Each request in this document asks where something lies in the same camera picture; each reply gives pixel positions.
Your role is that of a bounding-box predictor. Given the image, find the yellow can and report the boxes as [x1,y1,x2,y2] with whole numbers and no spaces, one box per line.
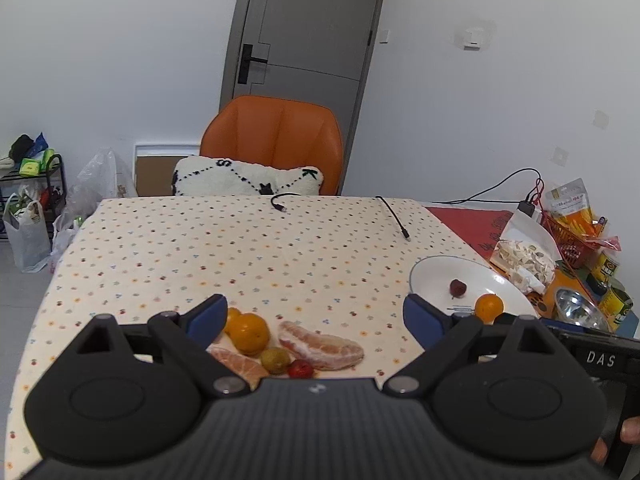
[597,280,635,323]
[590,251,621,286]

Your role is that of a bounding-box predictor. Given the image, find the small green fruit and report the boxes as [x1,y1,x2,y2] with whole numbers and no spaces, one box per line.
[260,346,292,376]

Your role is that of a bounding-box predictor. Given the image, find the white paper bag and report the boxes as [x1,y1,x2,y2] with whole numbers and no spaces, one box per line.
[497,207,563,266]

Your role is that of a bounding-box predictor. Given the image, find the red mat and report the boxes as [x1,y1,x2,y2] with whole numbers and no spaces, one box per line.
[425,204,516,261]

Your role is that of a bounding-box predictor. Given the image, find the white shopping bag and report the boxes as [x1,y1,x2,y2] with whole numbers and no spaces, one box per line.
[2,192,53,273]

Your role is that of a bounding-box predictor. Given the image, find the orange snack bag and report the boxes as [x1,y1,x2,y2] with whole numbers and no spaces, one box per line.
[544,178,603,238]

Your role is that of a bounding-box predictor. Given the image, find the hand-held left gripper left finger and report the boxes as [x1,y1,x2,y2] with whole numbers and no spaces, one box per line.
[75,294,251,400]

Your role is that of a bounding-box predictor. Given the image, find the short black cable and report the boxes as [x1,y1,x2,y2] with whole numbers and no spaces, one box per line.
[270,192,321,212]

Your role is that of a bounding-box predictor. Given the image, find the orange chair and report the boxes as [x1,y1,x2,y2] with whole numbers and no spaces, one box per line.
[199,95,345,196]

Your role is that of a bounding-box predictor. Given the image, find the white patterned pillow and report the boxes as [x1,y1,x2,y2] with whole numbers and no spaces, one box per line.
[171,156,326,197]

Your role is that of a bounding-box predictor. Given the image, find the red wires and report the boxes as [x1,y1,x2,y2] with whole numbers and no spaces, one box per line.
[525,177,547,211]

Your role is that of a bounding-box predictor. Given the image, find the clear plastic bag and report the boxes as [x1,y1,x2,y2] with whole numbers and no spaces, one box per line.
[52,147,138,261]

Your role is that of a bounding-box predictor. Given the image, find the person's right hand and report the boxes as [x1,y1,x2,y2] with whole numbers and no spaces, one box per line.
[591,419,640,464]

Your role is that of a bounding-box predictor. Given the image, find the grey door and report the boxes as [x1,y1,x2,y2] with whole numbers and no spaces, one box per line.
[218,0,392,197]

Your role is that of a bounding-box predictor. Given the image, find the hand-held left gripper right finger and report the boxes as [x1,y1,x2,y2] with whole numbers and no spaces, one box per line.
[382,294,558,400]

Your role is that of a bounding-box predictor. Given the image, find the clear bag of nougat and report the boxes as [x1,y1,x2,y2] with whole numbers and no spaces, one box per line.
[490,239,557,293]

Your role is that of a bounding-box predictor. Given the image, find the small orange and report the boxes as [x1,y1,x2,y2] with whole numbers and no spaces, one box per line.
[474,293,505,324]

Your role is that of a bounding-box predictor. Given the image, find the small kumquat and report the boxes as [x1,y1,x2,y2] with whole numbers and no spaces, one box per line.
[223,307,244,337]

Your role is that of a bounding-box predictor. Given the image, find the black power cable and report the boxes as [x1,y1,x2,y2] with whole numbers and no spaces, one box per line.
[425,168,545,206]

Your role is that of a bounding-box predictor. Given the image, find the dotted tablecloth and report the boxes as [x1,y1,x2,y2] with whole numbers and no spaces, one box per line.
[0,195,541,480]

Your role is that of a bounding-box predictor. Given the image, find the peeled pomelo segment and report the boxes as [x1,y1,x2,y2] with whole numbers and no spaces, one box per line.
[277,320,365,372]
[207,342,271,391]

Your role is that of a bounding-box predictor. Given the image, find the black door handle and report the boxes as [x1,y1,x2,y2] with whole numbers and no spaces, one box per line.
[238,44,269,85]

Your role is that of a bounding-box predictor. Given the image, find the dark cloth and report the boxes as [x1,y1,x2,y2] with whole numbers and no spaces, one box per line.
[9,134,35,160]

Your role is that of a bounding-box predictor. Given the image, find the white framed cardboard panel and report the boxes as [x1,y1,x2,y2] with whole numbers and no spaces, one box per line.
[134,143,201,197]

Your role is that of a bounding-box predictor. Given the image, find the large orange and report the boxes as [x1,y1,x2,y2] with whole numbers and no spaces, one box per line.
[230,312,271,355]

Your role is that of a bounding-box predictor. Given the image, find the steel bowl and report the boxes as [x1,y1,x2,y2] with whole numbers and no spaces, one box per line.
[554,287,612,333]

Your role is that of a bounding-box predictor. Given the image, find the long black cable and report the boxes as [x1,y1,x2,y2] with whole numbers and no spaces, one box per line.
[375,196,412,242]

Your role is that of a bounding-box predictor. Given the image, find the white plate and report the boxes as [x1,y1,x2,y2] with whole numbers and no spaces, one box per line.
[409,255,541,326]

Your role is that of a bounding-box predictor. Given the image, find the green yellow packet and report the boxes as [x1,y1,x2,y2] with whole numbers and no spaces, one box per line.
[19,148,56,177]

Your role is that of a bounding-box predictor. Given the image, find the black shelf rack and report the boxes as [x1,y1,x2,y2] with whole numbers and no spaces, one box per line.
[0,154,68,241]

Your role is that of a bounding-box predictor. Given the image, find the red plastic basket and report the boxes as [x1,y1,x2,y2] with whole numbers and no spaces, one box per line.
[542,210,606,268]

